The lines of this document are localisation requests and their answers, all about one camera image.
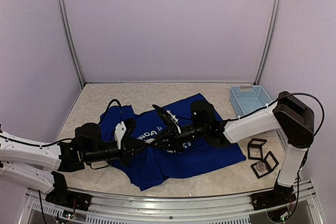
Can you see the round brooch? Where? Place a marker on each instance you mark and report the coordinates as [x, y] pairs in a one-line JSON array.
[[260, 166]]

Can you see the front aluminium rail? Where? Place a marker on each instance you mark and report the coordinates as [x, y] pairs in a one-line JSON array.
[[232, 208]]

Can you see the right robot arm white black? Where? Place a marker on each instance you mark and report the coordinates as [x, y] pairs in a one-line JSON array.
[[286, 112]]

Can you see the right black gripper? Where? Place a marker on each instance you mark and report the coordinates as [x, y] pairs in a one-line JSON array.
[[170, 142]]

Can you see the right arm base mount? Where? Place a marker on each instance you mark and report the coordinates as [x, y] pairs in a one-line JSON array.
[[277, 196]]

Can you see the left aluminium frame post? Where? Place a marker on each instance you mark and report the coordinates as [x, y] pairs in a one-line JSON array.
[[70, 42]]

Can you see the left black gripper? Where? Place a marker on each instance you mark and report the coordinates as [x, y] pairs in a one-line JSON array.
[[129, 149]]

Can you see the right aluminium frame post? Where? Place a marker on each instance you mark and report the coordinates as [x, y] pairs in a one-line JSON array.
[[268, 41]]

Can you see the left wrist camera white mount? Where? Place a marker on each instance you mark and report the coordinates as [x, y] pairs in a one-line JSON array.
[[123, 130]]

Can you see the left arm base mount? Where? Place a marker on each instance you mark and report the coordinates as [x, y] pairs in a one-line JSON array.
[[62, 196]]

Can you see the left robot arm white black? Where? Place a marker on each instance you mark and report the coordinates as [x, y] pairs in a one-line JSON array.
[[41, 166]]

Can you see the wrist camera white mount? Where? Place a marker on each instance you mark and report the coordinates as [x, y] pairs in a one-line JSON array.
[[168, 118], [123, 130]]

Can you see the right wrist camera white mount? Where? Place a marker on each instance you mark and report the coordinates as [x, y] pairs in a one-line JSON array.
[[168, 118]]

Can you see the light blue plastic basket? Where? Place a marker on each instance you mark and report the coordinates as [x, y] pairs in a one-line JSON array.
[[245, 99]]

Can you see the black display box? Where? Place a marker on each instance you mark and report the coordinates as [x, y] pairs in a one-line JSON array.
[[254, 148], [271, 163]]

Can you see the aluminium frame post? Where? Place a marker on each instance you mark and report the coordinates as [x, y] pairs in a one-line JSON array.
[[268, 41], [70, 42]]

